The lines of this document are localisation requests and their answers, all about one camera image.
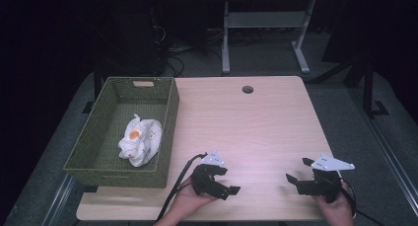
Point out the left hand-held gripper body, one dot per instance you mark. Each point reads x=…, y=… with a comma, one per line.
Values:
x=203, y=180

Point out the green woven basket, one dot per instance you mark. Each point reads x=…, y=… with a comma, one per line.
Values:
x=98, y=143

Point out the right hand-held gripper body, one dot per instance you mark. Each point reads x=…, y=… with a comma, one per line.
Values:
x=323, y=185

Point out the metal floor rail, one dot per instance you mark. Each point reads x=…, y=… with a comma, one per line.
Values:
x=57, y=203
x=387, y=153

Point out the black metal stand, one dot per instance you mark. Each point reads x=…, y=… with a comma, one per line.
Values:
x=368, y=88

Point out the white cloth with orange print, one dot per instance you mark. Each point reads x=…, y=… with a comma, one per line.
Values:
x=144, y=145

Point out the person's left hand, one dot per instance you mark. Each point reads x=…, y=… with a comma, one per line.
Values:
x=187, y=199

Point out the grey metal desk frame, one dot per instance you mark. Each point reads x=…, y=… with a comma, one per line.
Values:
x=263, y=20

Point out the person's right hand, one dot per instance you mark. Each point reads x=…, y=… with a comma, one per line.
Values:
x=340, y=212

